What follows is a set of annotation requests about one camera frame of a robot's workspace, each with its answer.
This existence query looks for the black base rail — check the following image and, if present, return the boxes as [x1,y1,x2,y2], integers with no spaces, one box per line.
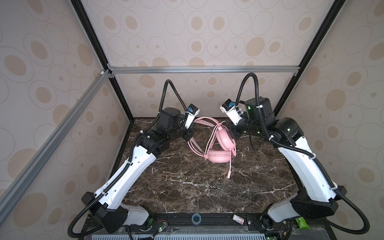
[85,213,336,240]

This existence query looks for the small white pink box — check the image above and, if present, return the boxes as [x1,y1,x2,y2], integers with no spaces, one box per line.
[233,214,245,225]

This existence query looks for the left black frame post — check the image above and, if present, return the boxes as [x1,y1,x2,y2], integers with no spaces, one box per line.
[70,0,135,122]

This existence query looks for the blue tape roll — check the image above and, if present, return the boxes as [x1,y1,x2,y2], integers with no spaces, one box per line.
[191,213,202,225]

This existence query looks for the back aluminium rail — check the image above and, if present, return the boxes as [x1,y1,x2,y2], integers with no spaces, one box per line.
[110,66,300,75]

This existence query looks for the aluminium rail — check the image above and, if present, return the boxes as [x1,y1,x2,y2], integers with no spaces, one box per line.
[1,69,111,225]
[110,66,300,75]

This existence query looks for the green packet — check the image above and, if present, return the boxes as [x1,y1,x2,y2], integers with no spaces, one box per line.
[295,217,311,230]

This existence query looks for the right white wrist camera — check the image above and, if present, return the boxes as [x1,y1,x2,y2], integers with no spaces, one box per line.
[220,99,243,126]

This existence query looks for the pink cat-ear headphones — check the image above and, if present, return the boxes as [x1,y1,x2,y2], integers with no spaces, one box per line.
[188,117,237,165]

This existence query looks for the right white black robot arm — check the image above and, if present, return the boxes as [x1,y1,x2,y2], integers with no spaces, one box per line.
[221,73,370,235]

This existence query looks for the black frame post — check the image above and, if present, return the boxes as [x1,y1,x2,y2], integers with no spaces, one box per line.
[70,0,135,122]
[274,0,347,116]

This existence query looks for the right black frame post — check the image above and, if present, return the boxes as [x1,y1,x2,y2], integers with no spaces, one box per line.
[274,0,347,116]

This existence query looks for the left aluminium rail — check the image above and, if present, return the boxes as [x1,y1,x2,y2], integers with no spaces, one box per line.
[1,69,111,225]

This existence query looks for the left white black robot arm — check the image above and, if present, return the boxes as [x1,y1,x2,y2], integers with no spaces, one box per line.
[68,80,194,239]

